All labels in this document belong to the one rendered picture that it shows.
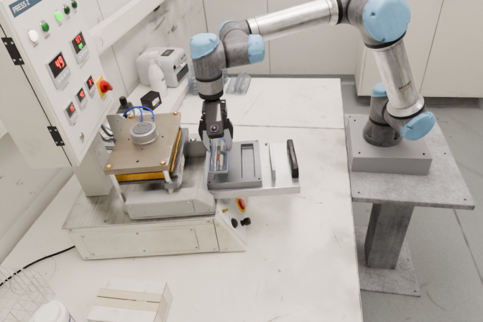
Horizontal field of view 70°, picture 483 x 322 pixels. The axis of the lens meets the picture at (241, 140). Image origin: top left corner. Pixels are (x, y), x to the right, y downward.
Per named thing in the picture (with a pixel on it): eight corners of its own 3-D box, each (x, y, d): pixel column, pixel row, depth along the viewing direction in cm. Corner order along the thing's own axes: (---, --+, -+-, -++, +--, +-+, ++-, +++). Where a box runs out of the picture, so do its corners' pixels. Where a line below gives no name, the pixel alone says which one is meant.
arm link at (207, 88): (221, 81, 92) (191, 83, 92) (223, 96, 95) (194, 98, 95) (223, 69, 98) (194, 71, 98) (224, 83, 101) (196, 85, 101)
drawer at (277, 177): (203, 201, 106) (200, 183, 102) (208, 156, 124) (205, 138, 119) (300, 195, 105) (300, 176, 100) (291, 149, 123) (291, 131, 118)
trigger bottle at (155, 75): (154, 100, 188) (142, 57, 173) (152, 93, 194) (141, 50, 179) (169, 96, 189) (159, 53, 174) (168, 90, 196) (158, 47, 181)
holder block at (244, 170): (208, 190, 105) (206, 184, 103) (211, 149, 121) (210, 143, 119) (262, 186, 104) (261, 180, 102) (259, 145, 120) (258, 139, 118)
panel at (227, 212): (246, 246, 113) (215, 213, 103) (244, 181, 137) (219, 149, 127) (251, 244, 113) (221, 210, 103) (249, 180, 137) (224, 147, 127)
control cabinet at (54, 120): (63, 225, 104) (-71, 5, 65) (98, 155, 130) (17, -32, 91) (117, 221, 103) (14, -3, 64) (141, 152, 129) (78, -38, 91)
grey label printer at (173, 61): (140, 85, 202) (132, 59, 192) (156, 70, 217) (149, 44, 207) (178, 88, 196) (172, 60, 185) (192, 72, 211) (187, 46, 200)
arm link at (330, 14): (363, -25, 108) (212, 16, 104) (382, -19, 99) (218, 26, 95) (362, 12, 115) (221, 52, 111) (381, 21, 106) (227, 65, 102)
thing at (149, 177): (118, 185, 103) (107, 161, 97) (135, 140, 120) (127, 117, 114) (175, 181, 102) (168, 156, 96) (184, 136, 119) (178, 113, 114)
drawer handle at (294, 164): (292, 178, 106) (292, 168, 103) (286, 147, 118) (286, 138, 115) (298, 177, 106) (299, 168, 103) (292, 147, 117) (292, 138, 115)
